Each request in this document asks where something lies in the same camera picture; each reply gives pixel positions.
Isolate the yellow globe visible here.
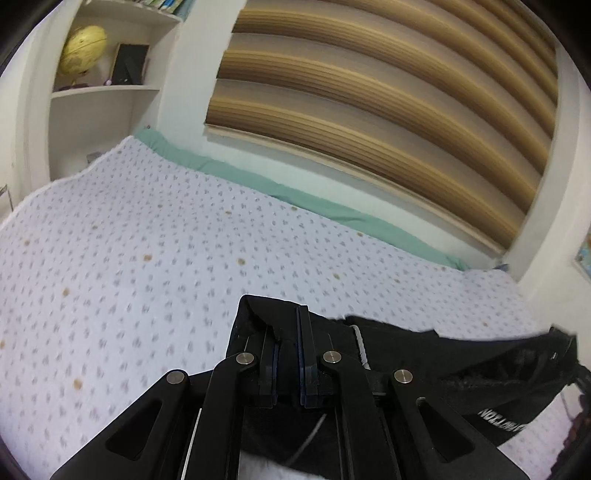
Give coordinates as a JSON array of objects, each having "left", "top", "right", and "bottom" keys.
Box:
[{"left": 62, "top": 25, "right": 108, "bottom": 88}]

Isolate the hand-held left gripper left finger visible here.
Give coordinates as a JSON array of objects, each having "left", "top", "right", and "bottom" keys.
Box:
[{"left": 48, "top": 318, "right": 281, "bottom": 480}]

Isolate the wall map poster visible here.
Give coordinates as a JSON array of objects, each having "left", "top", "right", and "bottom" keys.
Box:
[{"left": 573, "top": 231, "right": 591, "bottom": 282}]

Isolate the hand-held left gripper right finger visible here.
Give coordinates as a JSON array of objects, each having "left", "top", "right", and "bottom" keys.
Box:
[{"left": 295, "top": 306, "right": 532, "bottom": 480}]

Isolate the white bookshelf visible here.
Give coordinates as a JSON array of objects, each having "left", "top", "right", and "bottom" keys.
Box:
[{"left": 28, "top": 0, "right": 185, "bottom": 183}]

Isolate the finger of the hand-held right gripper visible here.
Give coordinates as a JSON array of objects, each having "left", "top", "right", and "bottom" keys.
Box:
[{"left": 549, "top": 325, "right": 580, "bottom": 364}]

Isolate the black hooded jacket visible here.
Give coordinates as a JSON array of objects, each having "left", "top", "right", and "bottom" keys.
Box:
[{"left": 226, "top": 295, "right": 580, "bottom": 480}]

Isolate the row of books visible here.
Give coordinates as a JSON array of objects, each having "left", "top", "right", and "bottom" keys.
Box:
[{"left": 134, "top": 0, "right": 190, "bottom": 19}]

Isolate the white dotted bedspread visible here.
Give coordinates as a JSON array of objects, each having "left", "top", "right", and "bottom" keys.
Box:
[{"left": 0, "top": 136, "right": 571, "bottom": 480}]

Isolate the green bed sheet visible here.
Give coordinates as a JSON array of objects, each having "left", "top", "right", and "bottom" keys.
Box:
[{"left": 134, "top": 128, "right": 472, "bottom": 271}]

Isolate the black picture frame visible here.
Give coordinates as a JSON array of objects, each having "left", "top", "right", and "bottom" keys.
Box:
[{"left": 110, "top": 43, "right": 151, "bottom": 86}]

